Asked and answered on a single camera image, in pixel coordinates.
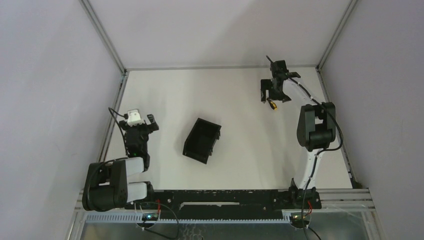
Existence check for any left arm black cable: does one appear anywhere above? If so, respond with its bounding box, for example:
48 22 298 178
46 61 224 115
107 106 130 157

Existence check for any black plastic bin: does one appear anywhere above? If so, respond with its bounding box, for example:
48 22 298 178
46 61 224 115
182 118 222 165

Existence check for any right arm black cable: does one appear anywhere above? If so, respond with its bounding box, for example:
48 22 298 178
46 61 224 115
265 55 344 240

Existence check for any aluminium frame right floor rail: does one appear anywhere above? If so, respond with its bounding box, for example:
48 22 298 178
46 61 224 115
315 66 364 189

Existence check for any yellow black screwdriver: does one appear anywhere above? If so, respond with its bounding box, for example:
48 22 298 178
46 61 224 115
266 98 278 111

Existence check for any right controller board with wires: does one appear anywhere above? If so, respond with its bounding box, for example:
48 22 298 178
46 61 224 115
290 200 322 240

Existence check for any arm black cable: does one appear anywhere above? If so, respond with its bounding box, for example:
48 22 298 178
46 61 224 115
265 55 344 240
107 106 130 157

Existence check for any aluminium frame floor rail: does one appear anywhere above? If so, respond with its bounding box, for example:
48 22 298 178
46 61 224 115
315 66 364 189
96 71 129 163

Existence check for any aluminium frame left floor rail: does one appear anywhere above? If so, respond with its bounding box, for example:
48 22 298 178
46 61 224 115
96 71 129 163

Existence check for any white slotted cable duct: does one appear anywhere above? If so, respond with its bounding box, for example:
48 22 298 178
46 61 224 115
85 211 299 224

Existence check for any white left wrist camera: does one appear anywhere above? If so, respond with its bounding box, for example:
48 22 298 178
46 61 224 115
126 109 145 126

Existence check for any controller board with wires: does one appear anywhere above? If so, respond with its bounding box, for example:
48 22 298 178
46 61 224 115
290 200 322 240
134 200 180 240

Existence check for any left controller board with wires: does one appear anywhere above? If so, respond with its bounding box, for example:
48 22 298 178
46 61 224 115
134 200 180 240

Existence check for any aluminium frame back rail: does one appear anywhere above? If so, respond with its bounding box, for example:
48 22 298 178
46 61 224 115
125 64 320 71

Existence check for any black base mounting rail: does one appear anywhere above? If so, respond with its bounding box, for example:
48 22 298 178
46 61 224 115
143 189 322 220

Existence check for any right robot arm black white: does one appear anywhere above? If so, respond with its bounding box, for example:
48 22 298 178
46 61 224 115
260 60 337 208

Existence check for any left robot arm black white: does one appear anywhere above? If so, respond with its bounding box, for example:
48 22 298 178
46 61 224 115
81 111 159 212

